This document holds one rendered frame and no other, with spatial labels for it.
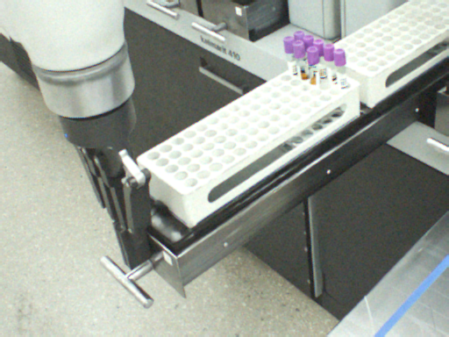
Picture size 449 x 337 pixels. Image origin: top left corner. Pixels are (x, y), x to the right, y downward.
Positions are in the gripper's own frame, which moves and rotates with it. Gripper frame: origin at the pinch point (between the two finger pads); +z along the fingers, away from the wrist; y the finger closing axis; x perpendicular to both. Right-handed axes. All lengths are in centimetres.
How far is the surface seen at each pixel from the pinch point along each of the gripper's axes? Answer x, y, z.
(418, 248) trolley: -19.8, -26.1, -2.0
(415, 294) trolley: -14.6, -29.7, -2.1
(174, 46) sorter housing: -47, 60, 17
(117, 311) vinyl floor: -16, 61, 80
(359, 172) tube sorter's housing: -47, 6, 23
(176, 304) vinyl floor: -28, 52, 80
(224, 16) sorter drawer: -47, 40, 3
